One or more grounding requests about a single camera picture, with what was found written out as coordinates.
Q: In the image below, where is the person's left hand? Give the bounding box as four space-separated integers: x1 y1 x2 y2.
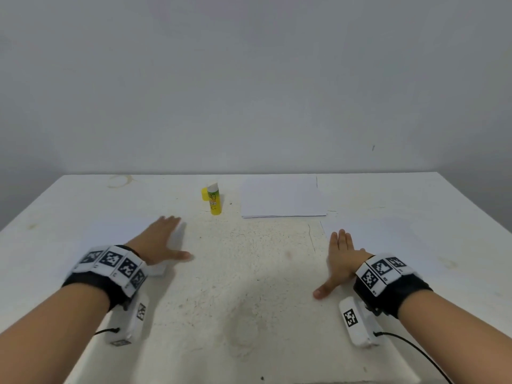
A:
125 215 194 266

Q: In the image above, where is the stack of white paper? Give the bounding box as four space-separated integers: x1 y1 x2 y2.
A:
78 217 187 277
322 217 443 277

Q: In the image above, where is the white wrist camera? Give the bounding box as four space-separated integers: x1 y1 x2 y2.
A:
338 295 384 349
106 292 150 347

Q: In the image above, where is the glued white paper sheet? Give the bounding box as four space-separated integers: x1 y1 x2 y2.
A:
240 173 329 220

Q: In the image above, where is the person's left forearm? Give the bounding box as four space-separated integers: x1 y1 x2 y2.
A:
0 282 110 384

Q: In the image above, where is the person's right forearm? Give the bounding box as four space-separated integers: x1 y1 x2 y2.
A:
397 289 512 384

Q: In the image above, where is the black marker wristband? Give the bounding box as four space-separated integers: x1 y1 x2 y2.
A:
353 252 434 319
62 244 150 311

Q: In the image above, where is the yellow glue stick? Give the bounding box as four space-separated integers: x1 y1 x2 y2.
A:
205 182 224 217

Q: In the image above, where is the person's right hand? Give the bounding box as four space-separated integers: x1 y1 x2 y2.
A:
312 228 375 301

